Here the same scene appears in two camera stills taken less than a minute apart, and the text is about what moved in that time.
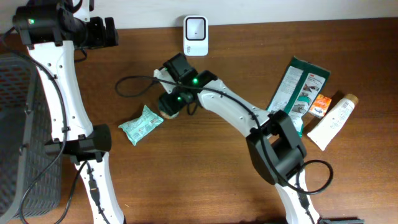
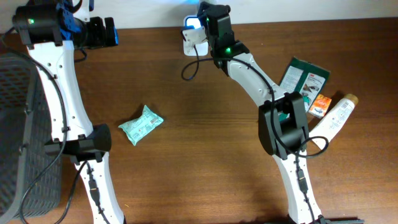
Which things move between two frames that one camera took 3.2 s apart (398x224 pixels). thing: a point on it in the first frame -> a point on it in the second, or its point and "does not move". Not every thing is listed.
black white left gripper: (103, 40) does not move
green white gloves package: (298, 90) does not move
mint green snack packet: (137, 128) does not move
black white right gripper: (165, 104) -> (199, 15)
